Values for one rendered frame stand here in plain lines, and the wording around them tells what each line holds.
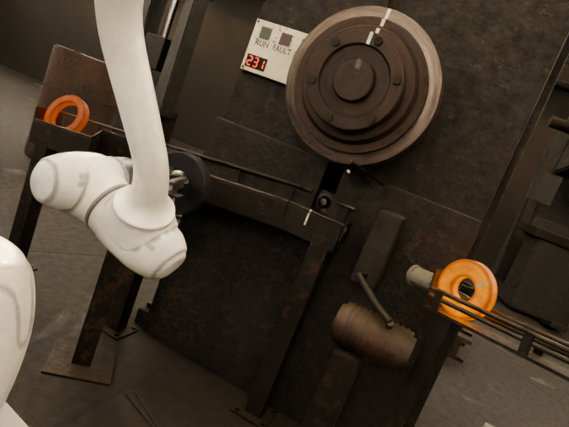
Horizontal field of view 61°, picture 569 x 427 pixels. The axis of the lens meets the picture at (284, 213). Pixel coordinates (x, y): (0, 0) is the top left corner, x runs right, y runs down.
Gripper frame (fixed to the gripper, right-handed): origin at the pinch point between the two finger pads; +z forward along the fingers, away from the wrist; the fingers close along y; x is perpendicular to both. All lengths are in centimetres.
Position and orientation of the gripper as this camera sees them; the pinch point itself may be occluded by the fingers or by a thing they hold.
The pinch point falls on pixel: (182, 176)
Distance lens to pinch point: 121.0
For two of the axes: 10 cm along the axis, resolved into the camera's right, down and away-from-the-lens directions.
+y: 8.7, 3.8, -3.0
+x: 3.3, -9.2, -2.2
